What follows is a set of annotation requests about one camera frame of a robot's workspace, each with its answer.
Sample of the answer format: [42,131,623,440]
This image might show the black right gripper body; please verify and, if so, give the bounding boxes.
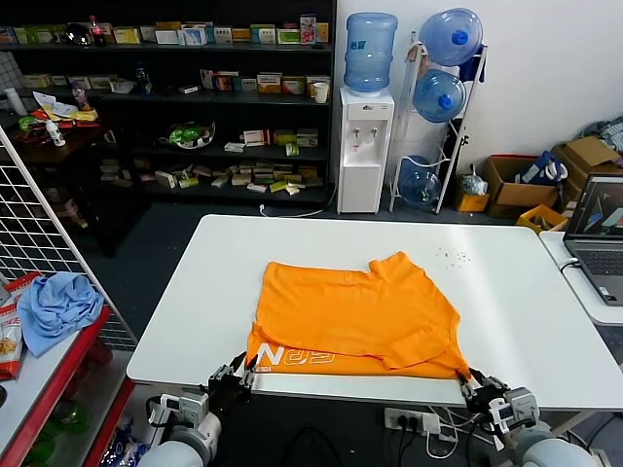
[465,378,510,414]

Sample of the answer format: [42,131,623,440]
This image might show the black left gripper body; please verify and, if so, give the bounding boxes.
[206,374,253,413]

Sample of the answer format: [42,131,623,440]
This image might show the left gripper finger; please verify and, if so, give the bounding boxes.
[240,354,258,390]
[209,352,246,385]

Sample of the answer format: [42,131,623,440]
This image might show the orange t-shirt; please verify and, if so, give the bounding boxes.
[245,251,471,380]

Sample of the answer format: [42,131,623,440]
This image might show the grey blue clothes pile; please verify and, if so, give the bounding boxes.
[581,116,623,152]

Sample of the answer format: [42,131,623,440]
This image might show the white power strip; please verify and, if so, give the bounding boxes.
[384,407,442,435]

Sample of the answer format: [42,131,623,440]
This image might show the blue white package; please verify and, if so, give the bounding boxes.
[99,415,147,467]

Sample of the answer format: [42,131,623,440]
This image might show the green plastic bottle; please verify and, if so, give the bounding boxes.
[48,398,92,439]

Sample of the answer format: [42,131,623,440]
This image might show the grey laptop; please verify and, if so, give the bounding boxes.
[563,173,623,306]

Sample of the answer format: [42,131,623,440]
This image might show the yellow plastic crate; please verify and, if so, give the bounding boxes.
[515,203,569,233]

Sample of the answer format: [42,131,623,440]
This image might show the small yellow box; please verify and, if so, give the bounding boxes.
[459,192,491,213]

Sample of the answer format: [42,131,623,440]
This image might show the light blue cloth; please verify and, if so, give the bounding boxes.
[18,271,106,359]

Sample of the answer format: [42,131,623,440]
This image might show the red and white shelf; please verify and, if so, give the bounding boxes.
[0,271,140,467]

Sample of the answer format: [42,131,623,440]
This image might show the white metal jug rack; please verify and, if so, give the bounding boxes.
[388,31,490,215]

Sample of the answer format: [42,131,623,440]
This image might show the open cardboard box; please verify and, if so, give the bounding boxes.
[483,154,561,219]

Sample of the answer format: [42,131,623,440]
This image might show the clear plastic bag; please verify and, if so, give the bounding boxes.
[460,164,490,196]

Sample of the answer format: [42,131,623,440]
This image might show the blue plastic water jug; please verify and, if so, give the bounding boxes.
[344,12,399,95]
[412,68,467,124]
[397,155,443,205]
[419,6,485,67]

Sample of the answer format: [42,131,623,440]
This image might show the blue shopping bag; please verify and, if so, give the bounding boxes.
[515,150,569,186]

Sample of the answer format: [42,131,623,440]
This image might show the orange snack bag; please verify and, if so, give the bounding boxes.
[0,301,24,381]

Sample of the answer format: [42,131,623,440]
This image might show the red white snack pack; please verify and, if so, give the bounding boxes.
[0,270,44,305]

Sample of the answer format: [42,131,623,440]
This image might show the white water dispenser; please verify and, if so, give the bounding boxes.
[338,86,396,214]

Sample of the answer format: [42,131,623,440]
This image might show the bowl of green fruit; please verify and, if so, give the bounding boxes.
[159,121,217,150]

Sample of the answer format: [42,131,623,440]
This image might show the black shelf unit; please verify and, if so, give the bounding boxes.
[0,0,339,204]

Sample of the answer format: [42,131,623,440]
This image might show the closed cardboard box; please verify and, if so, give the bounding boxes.
[552,135,623,215]

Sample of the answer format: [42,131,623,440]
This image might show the dark wooden table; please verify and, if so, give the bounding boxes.
[0,109,152,259]

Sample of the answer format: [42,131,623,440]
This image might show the orange white medicine box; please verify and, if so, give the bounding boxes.
[256,72,284,94]

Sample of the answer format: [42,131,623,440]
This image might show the white plastic bottle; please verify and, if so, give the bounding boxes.
[44,120,67,147]

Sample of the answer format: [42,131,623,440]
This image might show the yellow snack bag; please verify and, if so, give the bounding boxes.
[32,90,98,123]

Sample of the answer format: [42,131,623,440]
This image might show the dark blue bottle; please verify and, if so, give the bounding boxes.
[133,62,154,96]

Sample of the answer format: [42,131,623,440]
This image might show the purple bottle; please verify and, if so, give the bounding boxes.
[71,81,92,112]

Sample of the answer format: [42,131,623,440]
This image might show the blue white medicine box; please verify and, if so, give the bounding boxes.
[177,26,208,46]

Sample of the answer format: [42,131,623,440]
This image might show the white cylinder container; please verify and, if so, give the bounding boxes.
[3,87,23,117]

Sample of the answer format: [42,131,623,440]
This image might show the cola bottle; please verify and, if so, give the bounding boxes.
[89,14,108,49]

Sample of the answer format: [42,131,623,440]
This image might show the black shiny helmet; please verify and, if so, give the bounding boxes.
[65,22,92,48]

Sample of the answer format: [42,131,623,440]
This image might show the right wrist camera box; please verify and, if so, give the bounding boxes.
[488,386,540,433]

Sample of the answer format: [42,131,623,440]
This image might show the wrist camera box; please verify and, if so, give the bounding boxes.
[488,386,540,433]
[160,392,210,425]

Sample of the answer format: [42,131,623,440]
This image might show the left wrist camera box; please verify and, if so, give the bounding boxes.
[160,392,210,425]

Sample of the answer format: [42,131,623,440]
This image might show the white power cables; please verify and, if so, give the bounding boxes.
[425,408,488,458]

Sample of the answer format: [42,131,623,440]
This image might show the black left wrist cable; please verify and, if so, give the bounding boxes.
[144,396,167,430]

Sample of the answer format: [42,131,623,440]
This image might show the black floor cable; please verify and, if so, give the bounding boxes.
[286,426,342,467]

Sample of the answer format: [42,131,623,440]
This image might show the white floor cable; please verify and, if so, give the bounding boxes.
[259,182,339,219]

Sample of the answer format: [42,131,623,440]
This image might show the white wire grid panel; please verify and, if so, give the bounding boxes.
[0,124,140,349]

